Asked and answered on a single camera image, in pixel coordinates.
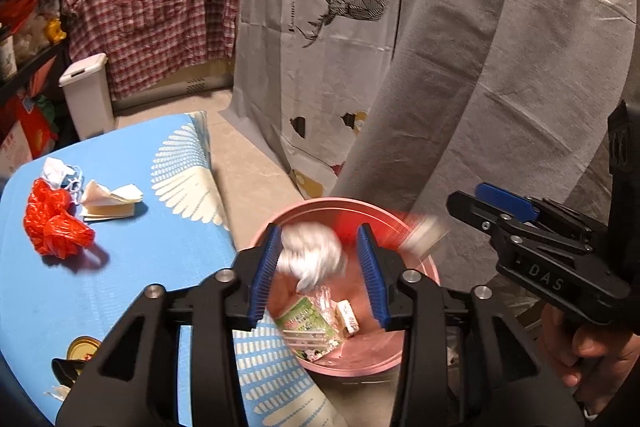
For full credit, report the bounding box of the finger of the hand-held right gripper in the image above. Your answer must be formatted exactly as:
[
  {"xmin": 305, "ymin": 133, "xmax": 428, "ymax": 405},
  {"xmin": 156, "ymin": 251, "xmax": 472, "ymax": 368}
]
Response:
[
  {"xmin": 446, "ymin": 191, "xmax": 508, "ymax": 238},
  {"xmin": 475, "ymin": 183, "xmax": 596, "ymax": 243}
]

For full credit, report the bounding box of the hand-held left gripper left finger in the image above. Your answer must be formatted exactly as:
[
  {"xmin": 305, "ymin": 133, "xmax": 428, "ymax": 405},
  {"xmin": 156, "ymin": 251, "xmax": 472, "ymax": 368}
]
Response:
[{"xmin": 55, "ymin": 223, "xmax": 286, "ymax": 427}]

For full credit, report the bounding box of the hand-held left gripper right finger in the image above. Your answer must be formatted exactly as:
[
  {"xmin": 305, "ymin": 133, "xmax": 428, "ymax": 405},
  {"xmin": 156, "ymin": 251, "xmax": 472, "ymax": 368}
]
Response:
[{"xmin": 356, "ymin": 223, "xmax": 586, "ymax": 427}]

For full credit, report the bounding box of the small white box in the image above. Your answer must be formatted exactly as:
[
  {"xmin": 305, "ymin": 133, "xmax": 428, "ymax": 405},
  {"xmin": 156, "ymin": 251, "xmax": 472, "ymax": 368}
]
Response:
[{"xmin": 334, "ymin": 299, "xmax": 362, "ymax": 337}]

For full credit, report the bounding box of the white tissue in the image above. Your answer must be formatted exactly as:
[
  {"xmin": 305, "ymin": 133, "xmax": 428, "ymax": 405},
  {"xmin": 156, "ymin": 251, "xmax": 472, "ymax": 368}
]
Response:
[{"xmin": 276, "ymin": 223, "xmax": 349, "ymax": 294}]

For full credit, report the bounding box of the red medicine box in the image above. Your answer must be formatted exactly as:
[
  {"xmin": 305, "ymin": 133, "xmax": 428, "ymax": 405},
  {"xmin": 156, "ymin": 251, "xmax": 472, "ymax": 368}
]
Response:
[{"xmin": 340, "ymin": 209, "xmax": 443, "ymax": 258}]

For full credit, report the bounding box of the green white packet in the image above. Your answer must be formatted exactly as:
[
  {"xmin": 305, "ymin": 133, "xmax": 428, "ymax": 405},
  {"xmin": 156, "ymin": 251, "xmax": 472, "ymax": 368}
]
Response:
[{"xmin": 274, "ymin": 294, "xmax": 348, "ymax": 363}]

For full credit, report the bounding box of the pink plastic basin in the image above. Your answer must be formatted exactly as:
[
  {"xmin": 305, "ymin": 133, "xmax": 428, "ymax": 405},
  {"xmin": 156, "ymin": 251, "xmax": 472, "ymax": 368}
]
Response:
[{"xmin": 248, "ymin": 197, "xmax": 442, "ymax": 378}]

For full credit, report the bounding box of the tissue paper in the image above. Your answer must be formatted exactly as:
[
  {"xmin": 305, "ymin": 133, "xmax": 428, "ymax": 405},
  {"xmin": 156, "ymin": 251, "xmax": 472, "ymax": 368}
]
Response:
[{"xmin": 80, "ymin": 179, "xmax": 146, "ymax": 224}]

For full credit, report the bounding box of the gold jar lid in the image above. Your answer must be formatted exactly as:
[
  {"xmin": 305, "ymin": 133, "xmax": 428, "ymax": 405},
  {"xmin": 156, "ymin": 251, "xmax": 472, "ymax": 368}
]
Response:
[{"xmin": 67, "ymin": 336, "xmax": 103, "ymax": 363}]

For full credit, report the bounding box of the red plastic bag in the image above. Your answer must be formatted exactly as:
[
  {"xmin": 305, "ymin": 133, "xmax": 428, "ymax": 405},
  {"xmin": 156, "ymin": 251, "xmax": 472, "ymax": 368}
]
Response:
[{"xmin": 22, "ymin": 178, "xmax": 97, "ymax": 258}]

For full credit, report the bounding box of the black plastic piece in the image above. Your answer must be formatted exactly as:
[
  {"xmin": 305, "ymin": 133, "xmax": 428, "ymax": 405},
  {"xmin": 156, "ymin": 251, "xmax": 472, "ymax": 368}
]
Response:
[{"xmin": 51, "ymin": 357, "xmax": 88, "ymax": 385}]

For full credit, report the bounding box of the white face mask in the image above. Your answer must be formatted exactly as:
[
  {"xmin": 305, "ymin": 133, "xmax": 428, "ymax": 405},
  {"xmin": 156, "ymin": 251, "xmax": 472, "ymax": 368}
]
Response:
[{"xmin": 41, "ymin": 157, "xmax": 86, "ymax": 202}]

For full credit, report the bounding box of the person's right hand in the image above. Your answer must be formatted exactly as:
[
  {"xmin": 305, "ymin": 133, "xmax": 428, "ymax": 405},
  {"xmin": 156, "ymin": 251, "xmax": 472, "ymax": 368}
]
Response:
[{"xmin": 540, "ymin": 302, "xmax": 640, "ymax": 423}]

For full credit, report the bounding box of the grey plain curtain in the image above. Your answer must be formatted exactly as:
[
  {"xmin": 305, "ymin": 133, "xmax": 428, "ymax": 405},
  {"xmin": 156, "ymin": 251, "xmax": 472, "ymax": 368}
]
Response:
[{"xmin": 332, "ymin": 0, "xmax": 640, "ymax": 308}]

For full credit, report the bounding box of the white deer print cloth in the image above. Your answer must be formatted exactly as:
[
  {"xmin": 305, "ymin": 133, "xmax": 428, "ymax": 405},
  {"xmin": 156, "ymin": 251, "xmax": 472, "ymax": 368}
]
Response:
[{"xmin": 218, "ymin": 0, "xmax": 407, "ymax": 202}]

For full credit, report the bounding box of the white pedal bin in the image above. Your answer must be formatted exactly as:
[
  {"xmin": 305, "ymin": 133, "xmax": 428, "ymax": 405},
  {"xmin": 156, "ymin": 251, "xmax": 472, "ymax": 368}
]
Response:
[{"xmin": 58, "ymin": 53, "xmax": 117, "ymax": 140}]

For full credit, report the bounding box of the red orange sack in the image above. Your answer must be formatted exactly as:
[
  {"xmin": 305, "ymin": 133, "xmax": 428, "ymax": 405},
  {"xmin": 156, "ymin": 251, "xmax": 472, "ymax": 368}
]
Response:
[{"xmin": 0, "ymin": 97, "xmax": 58, "ymax": 178}]

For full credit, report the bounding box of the red plaid shirt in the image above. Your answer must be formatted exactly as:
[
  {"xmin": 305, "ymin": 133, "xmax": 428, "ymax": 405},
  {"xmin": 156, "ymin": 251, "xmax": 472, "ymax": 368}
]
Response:
[{"xmin": 62, "ymin": 0, "xmax": 241, "ymax": 100}]

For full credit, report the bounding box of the black shelf rack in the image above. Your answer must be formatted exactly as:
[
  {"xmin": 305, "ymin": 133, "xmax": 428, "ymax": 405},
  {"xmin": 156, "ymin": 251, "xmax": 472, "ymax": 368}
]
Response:
[{"xmin": 0, "ymin": 0, "xmax": 71, "ymax": 158}]

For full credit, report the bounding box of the white labelled jar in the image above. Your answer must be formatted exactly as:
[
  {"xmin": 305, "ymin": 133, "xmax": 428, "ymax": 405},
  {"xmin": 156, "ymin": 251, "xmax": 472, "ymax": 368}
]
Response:
[{"xmin": 0, "ymin": 24, "xmax": 18, "ymax": 80}]

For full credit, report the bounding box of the red bag on shelf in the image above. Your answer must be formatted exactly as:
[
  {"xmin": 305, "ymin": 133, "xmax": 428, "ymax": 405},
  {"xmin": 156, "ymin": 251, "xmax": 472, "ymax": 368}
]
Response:
[{"xmin": 0, "ymin": 0, "xmax": 41, "ymax": 32}]

